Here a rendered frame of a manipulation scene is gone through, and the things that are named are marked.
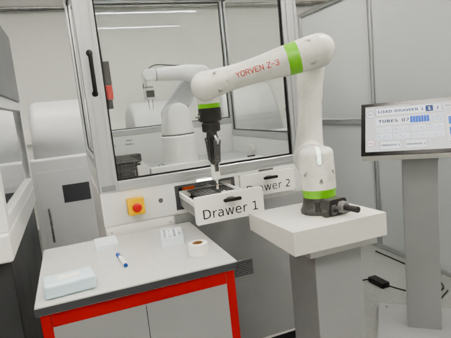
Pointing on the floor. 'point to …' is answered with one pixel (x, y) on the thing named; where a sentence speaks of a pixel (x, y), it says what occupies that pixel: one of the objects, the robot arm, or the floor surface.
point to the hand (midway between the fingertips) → (215, 170)
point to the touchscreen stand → (419, 259)
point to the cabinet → (247, 282)
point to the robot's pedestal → (329, 292)
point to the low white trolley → (143, 290)
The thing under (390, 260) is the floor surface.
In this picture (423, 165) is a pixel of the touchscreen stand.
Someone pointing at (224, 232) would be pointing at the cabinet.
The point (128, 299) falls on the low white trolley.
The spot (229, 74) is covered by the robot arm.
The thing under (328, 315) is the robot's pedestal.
